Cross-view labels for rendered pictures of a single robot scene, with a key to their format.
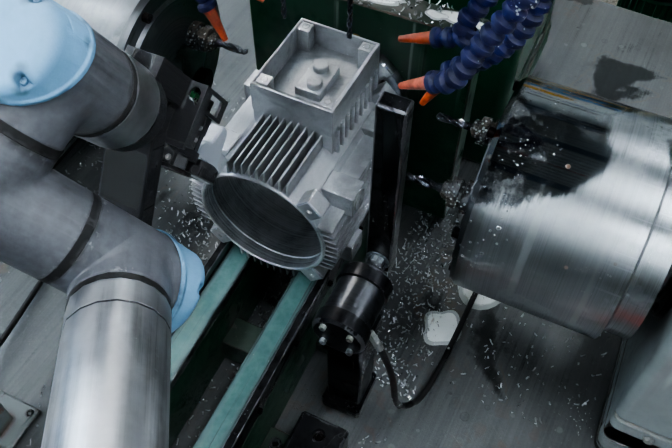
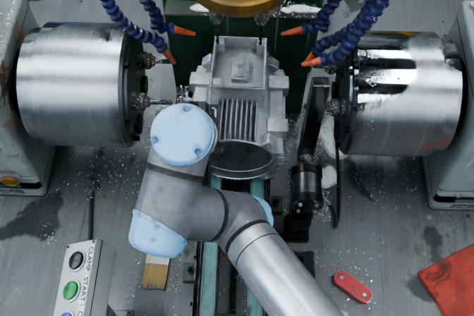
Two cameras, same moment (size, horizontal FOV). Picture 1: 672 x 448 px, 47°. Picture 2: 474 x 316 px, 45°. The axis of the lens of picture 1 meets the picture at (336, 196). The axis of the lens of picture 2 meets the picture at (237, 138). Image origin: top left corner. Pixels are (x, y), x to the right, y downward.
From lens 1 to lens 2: 0.38 m
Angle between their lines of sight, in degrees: 14
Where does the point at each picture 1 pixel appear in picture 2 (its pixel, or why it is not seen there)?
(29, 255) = (207, 232)
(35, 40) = (199, 130)
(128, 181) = not seen: hidden behind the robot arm
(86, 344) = (265, 262)
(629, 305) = (444, 136)
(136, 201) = (206, 180)
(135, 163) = not seen: hidden behind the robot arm
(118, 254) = (241, 214)
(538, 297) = (397, 147)
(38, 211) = (207, 209)
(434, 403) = (342, 218)
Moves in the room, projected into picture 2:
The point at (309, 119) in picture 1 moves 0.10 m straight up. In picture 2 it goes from (249, 95) to (250, 61)
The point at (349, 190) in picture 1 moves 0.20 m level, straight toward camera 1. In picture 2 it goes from (282, 126) to (329, 219)
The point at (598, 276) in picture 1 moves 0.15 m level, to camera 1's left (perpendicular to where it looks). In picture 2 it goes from (427, 128) to (355, 156)
